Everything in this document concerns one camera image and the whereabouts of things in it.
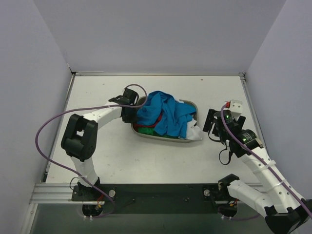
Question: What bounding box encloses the grey plastic bin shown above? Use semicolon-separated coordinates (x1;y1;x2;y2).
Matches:
131;99;199;143

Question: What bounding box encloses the blue t shirt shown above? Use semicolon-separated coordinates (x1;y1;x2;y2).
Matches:
136;91;196;139

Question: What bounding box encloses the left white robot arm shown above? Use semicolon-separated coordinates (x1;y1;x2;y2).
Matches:
61;88;138;201

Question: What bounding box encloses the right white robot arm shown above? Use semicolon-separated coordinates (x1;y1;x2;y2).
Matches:
203;108;312;234

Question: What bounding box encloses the white t shirt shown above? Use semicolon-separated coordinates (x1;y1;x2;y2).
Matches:
186;118;203;141

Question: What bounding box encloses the red t shirt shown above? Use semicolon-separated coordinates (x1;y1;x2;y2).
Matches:
134;114;162;129

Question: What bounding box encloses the green t shirt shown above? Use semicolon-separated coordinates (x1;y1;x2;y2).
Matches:
137;127;178;139

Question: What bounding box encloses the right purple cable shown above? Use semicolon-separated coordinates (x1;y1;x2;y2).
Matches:
218;103;312;221

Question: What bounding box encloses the purple cable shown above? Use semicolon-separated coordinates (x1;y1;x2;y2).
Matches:
218;103;312;221
35;84;149;218

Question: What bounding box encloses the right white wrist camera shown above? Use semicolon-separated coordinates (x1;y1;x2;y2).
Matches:
226;99;243;118

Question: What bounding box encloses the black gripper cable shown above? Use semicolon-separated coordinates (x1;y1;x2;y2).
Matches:
218;140;232;166

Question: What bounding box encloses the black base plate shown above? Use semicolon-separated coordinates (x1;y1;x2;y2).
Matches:
72;183;237;216

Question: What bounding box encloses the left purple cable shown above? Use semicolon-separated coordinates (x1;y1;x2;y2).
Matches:
35;84;149;218

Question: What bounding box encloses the aluminium front rail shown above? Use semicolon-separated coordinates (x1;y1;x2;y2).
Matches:
31;183;263;205

